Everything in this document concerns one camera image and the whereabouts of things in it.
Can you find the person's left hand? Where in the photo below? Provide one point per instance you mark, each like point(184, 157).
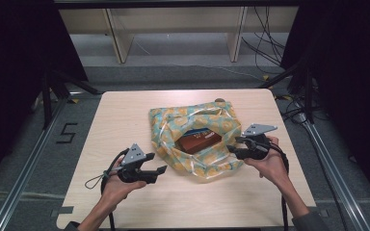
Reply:
point(118, 189)

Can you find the person's right hand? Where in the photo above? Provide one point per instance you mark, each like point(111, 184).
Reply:
point(274, 166)

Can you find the black metal stand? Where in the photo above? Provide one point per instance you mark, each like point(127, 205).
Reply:
point(308, 96)
point(47, 102)

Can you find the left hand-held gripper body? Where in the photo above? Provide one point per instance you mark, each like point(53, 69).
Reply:
point(134, 168)

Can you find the teal bag with orange print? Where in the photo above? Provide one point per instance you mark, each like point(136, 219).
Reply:
point(173, 128)

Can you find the dark curtain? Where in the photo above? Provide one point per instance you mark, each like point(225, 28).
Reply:
point(350, 80)
point(13, 64)

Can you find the white desk with panel legs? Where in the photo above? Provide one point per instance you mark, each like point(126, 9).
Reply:
point(173, 19)

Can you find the aluminium floor rail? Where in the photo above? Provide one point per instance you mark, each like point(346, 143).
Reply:
point(29, 166)
point(330, 173)

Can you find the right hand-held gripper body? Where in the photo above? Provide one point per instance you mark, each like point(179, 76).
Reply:
point(255, 147)

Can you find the brown and blue box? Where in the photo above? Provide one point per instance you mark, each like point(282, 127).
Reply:
point(199, 144)

